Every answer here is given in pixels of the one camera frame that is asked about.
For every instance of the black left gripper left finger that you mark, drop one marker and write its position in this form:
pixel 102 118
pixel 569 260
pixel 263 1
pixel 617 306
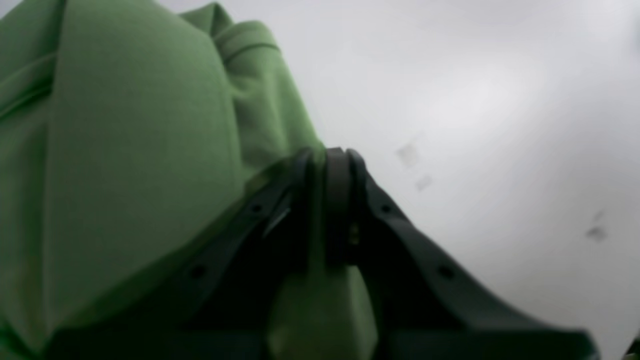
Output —
pixel 217 305

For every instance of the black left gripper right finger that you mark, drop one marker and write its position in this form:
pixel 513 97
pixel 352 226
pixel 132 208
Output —
pixel 426 305

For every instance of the green polo t-shirt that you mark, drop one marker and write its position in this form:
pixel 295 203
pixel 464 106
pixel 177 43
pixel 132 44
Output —
pixel 127 128

